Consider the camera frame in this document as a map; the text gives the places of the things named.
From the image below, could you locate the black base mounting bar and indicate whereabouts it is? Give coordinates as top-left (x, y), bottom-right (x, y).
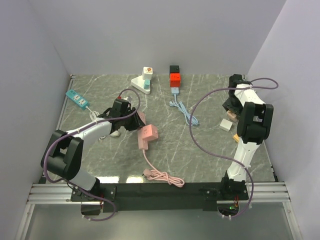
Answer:
top-left (69, 182), bottom-right (251, 213)

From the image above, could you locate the teal power strip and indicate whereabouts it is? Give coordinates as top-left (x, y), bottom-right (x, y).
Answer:
top-left (65, 89), bottom-right (90, 110)

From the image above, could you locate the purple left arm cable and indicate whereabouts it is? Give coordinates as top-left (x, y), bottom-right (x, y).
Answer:
top-left (42, 88), bottom-right (141, 223)

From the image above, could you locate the pink power strip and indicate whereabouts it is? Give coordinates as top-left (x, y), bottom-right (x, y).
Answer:
top-left (137, 119), bottom-right (148, 150)

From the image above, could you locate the teal plug adapter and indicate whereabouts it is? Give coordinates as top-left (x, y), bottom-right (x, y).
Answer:
top-left (143, 79), bottom-right (151, 90)

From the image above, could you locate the white cube adapter with picture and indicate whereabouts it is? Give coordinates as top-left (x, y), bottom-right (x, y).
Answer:
top-left (142, 66), bottom-right (153, 80)

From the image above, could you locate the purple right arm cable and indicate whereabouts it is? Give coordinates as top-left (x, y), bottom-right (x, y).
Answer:
top-left (189, 77), bottom-right (279, 220)

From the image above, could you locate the white power cable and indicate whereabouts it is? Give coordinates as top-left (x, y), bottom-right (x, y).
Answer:
top-left (86, 106), bottom-right (122, 141)

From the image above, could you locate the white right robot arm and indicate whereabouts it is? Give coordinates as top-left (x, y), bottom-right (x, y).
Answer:
top-left (222, 74), bottom-right (274, 183)

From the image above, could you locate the aluminium frame rail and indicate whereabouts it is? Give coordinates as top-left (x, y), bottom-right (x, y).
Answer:
top-left (14, 74), bottom-right (76, 240)

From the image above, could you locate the pink deer cube adapter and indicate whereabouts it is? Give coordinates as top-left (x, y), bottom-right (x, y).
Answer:
top-left (226, 109), bottom-right (238, 122)

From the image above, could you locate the white triangular power strip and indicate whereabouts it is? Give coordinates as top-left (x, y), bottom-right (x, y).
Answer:
top-left (130, 75), bottom-right (151, 95)

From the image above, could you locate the light blue power strip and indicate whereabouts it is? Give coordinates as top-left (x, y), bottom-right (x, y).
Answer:
top-left (171, 87), bottom-right (180, 96)

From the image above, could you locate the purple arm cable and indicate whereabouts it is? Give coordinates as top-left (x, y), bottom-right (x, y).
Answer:
top-left (189, 77), bottom-right (279, 220)
top-left (42, 88), bottom-right (141, 223)

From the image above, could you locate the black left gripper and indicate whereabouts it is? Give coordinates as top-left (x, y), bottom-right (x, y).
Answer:
top-left (120, 107), bottom-right (145, 132)

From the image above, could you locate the red cube socket adapter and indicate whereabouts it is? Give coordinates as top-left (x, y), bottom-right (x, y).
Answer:
top-left (169, 73), bottom-right (181, 88)

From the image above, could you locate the pink cube socket adapter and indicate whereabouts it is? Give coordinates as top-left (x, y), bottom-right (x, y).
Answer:
top-left (143, 124), bottom-right (159, 142)

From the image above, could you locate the pink power cable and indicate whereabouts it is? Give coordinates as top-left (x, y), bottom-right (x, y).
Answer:
top-left (141, 148), bottom-right (185, 188)

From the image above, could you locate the light blue cable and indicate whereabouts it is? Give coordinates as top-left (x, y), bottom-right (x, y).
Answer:
top-left (168, 94), bottom-right (200, 127)

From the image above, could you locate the black cube adapter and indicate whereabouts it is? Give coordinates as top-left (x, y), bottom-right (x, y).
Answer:
top-left (169, 65), bottom-right (180, 74)

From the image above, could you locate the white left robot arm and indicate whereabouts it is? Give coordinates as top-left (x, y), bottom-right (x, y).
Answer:
top-left (40, 98), bottom-right (146, 201)

